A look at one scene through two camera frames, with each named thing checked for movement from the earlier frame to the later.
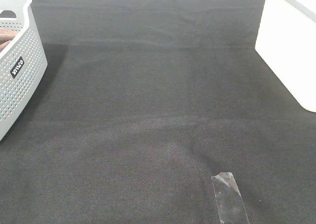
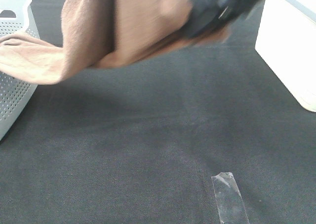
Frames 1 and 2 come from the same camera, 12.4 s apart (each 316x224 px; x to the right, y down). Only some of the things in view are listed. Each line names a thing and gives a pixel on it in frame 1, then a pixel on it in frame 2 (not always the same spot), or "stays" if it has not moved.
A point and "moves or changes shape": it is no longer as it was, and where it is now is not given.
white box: x=286 y=39 stays
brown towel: x=6 y=36 moves or changes shape
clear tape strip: x=230 y=205 stays
